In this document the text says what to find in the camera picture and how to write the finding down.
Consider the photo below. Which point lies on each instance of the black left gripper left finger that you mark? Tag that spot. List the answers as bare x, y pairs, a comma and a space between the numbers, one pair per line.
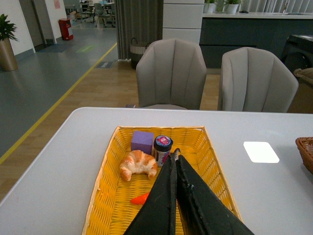
158, 214

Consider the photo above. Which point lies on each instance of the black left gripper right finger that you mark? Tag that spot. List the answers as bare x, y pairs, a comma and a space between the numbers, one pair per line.
201, 211

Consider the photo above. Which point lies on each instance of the yellow wicker basket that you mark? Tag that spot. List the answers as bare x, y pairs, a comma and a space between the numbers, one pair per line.
110, 211

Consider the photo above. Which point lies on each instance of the brown wicker basket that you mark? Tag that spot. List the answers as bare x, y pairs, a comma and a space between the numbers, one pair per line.
305, 147

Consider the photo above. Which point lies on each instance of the woven laundry basket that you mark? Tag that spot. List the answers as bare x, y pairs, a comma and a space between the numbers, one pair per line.
137, 49

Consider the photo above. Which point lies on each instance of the toy carrot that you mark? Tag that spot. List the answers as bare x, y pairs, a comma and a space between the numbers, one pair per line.
140, 200

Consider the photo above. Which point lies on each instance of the toy croissant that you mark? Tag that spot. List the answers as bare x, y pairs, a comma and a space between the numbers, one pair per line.
137, 162

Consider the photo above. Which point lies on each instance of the small grey animal figurine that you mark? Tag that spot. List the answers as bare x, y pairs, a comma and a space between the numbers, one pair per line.
176, 152

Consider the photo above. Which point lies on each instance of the small jar with pink label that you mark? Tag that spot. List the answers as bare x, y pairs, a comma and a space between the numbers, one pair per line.
161, 149

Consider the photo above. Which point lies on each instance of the purple foam block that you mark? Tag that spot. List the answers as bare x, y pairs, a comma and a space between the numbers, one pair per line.
142, 141

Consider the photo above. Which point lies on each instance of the right grey upholstered chair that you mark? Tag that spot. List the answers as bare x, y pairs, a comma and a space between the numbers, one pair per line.
255, 80

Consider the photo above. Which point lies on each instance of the grey upholstered chair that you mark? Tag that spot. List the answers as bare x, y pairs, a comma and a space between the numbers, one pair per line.
171, 75
255, 80

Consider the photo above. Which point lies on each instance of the left grey upholstered chair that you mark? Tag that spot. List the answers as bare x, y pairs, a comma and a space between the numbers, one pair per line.
171, 75

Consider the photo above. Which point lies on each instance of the dark kitchen counter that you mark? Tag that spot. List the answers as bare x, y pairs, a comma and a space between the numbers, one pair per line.
222, 32

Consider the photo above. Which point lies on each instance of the black appliance cabinet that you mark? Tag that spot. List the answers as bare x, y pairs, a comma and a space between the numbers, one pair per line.
298, 52

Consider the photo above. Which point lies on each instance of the grey curtain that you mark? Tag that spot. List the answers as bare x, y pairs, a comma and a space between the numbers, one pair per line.
140, 19

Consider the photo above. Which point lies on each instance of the white potted plant left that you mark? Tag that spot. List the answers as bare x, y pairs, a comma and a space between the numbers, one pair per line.
209, 6

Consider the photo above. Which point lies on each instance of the white potted plant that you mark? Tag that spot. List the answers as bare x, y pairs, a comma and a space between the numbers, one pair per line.
230, 6
209, 6

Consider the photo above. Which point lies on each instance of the white potted plant right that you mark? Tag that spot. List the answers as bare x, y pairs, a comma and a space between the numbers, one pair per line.
230, 6

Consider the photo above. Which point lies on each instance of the red fire extinguisher box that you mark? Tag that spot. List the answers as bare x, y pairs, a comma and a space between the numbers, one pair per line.
65, 28

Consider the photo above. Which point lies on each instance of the potted plant in gold vase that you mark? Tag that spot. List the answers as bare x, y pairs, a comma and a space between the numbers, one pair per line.
8, 60

